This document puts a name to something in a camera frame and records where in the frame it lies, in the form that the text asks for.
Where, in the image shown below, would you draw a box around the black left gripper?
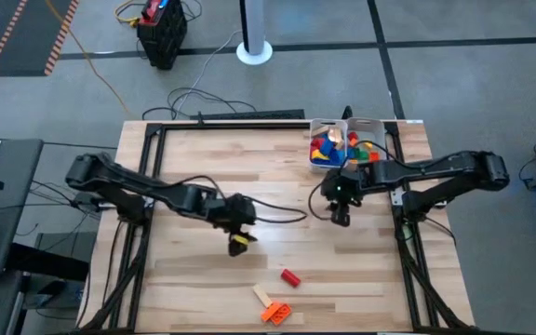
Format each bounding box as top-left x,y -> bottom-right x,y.
211,193 -> 259,258

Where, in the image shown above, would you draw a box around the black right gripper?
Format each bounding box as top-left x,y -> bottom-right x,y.
321,167 -> 367,228

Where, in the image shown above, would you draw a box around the white plastic bin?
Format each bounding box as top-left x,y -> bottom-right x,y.
308,118 -> 349,174

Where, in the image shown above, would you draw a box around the orange toy brick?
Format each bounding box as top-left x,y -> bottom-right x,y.
260,301 -> 282,323
270,302 -> 293,327

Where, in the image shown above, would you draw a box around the black power strip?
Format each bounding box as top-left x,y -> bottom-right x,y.
188,108 -> 306,122

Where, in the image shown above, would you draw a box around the black power adapter box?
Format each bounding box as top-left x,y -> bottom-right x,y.
71,190 -> 120,211

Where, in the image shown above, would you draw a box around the black crate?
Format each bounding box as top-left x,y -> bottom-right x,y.
136,0 -> 189,72

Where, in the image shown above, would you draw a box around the dark grey desk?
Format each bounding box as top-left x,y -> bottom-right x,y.
0,137 -> 46,283

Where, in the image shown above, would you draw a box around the red and blue device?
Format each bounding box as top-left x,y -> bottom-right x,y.
141,0 -> 169,20

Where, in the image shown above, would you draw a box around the black mat orange striped edges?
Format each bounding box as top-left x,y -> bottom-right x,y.
0,0 -> 81,78

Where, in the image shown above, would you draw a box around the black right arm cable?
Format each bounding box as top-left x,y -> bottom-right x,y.
308,179 -> 339,222

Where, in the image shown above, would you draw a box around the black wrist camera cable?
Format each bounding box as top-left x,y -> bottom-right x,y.
155,174 -> 309,225

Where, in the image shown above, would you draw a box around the black table frame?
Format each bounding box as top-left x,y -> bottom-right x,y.
79,119 -> 476,335

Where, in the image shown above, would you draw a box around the black floor cable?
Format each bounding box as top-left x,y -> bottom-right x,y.
141,86 -> 259,123

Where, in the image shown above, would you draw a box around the white floor cable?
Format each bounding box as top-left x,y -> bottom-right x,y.
172,28 -> 244,120

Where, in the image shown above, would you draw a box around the yellow floor cable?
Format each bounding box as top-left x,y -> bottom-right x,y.
43,0 -> 133,120

